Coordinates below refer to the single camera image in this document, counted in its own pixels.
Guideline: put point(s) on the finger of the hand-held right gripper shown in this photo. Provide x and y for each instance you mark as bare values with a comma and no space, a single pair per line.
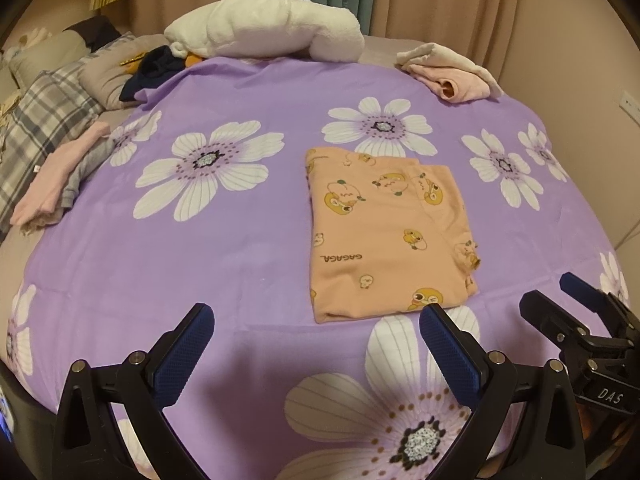
550,317
582,290

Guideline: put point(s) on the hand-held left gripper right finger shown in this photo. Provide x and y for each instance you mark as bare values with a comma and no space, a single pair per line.
450,355

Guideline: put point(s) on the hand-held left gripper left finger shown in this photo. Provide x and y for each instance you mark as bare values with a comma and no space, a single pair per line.
185,355

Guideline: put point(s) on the orange cartoon print shirt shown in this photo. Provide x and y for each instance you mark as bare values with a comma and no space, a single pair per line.
380,240

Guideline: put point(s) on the pink and cream clothes pile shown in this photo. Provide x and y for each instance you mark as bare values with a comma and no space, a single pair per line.
440,55

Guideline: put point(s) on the purple floral bedsheet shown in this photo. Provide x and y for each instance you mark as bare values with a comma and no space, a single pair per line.
225,260

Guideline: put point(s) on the grey garment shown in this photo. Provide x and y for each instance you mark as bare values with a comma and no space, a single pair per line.
90,167

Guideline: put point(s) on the light pink garment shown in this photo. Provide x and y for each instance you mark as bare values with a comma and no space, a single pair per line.
55,170

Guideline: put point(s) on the pink folded garment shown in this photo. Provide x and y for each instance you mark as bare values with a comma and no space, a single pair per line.
465,85

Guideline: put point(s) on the plaid grey pillow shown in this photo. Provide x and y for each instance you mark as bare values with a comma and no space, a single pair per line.
45,110

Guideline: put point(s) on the dark navy cloth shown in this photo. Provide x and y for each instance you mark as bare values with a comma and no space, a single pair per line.
150,67

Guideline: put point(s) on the thin yellow stick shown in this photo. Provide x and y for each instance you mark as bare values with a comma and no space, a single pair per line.
131,59

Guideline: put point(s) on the beige and brown pillow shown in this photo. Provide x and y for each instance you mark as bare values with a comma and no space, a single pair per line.
45,57

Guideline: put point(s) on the white fluffy blanket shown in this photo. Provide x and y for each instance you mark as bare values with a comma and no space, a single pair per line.
260,25

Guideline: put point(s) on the white plush toy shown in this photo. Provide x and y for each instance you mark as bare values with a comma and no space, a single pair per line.
27,39

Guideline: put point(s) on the white wall power strip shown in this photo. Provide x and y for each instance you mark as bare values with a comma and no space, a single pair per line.
631,106

